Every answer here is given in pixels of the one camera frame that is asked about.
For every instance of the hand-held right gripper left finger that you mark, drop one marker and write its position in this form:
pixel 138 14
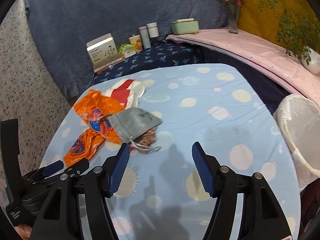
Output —
pixel 120 170

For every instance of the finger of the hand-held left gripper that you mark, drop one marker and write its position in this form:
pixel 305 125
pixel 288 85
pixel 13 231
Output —
pixel 52 167
pixel 77 165

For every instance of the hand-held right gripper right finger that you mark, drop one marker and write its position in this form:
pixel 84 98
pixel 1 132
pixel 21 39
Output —
pixel 202 172

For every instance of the small orange snack wrapper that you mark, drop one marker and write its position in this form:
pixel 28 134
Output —
pixel 80 147

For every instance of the large orange snack wrapper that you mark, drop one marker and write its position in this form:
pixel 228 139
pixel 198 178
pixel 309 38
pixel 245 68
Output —
pixel 100 107

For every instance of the red and white paper cup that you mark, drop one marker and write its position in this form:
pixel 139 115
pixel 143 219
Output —
pixel 125 92

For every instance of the waste bin with plastic liner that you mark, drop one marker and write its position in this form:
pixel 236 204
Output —
pixel 300 130

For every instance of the blue planet-print tablecloth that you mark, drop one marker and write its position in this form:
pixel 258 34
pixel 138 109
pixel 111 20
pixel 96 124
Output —
pixel 212 130

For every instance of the wooden display stand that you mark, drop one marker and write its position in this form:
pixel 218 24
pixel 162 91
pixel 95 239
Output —
pixel 110 66

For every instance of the white card box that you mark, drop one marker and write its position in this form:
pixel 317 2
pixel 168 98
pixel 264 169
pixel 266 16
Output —
pixel 102 52

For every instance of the green packet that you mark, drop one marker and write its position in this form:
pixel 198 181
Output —
pixel 127 51

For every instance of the dark blue printed cloth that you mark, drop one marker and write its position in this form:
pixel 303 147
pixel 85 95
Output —
pixel 160 55

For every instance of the slim grey bottle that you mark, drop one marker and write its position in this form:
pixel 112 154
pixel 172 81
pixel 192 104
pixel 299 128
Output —
pixel 145 38

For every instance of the pink shelf cloth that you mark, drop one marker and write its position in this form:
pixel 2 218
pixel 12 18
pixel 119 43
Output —
pixel 250 47

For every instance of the white jar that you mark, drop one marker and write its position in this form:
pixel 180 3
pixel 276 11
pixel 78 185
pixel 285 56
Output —
pixel 153 31

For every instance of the green tissue box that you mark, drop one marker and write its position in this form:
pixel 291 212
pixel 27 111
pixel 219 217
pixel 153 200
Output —
pixel 185 27

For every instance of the glass vase with pink flowers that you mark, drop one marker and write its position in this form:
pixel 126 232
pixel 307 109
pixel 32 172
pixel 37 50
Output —
pixel 233 23

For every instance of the green plant in white pot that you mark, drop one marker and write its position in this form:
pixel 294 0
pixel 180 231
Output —
pixel 312 62

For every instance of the blue-grey backdrop cloth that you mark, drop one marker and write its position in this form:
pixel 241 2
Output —
pixel 100 10

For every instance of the yellow backdrop cloth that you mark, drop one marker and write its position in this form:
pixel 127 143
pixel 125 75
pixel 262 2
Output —
pixel 257 17

